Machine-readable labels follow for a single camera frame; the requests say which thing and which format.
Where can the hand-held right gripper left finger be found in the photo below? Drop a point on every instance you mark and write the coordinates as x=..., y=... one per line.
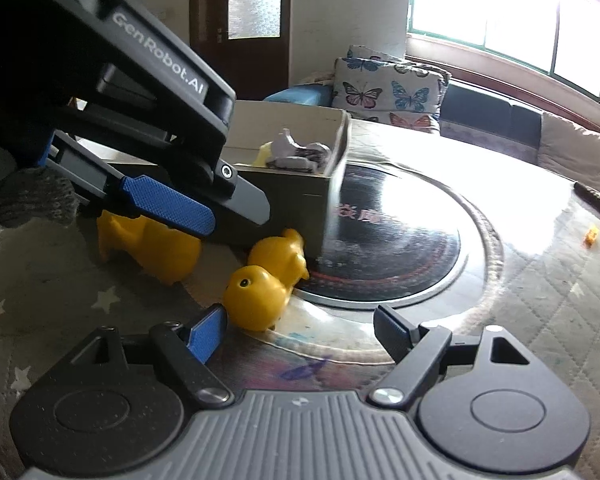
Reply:
x=207, y=334

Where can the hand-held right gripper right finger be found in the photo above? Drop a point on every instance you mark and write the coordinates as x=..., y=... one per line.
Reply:
x=391, y=332

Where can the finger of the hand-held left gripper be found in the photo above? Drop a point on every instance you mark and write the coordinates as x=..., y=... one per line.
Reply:
x=170, y=205
x=245, y=197

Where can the cardboard box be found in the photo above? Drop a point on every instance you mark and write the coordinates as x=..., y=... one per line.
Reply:
x=285, y=187

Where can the yellow toy animal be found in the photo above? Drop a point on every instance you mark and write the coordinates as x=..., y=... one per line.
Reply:
x=155, y=247

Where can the yellow duck toy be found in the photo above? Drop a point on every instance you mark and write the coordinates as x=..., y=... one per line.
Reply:
x=260, y=300

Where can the person's left hand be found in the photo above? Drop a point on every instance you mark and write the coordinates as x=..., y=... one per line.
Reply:
x=35, y=197

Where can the small yellow toy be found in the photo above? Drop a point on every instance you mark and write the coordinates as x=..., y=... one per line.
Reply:
x=262, y=155

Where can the white toy figure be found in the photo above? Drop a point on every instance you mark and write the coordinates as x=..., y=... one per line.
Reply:
x=292, y=145

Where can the round black hotplate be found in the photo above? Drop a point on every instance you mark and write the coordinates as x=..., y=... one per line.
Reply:
x=405, y=240

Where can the light blue cushion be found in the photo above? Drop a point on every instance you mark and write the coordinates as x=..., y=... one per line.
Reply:
x=300, y=95

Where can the brown wooden door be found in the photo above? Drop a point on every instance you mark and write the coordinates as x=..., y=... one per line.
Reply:
x=210, y=30

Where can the butterfly print pillow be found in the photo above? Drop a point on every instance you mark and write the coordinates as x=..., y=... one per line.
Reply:
x=380, y=92
x=375, y=52

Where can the small orange scrap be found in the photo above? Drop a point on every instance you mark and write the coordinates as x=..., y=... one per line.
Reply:
x=591, y=238

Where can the dark blue sofa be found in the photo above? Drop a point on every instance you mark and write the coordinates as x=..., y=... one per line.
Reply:
x=485, y=115

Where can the beige cushion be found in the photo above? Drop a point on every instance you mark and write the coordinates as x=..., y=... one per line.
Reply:
x=572, y=152

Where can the large window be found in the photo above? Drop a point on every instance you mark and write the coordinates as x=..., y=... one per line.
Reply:
x=505, y=5

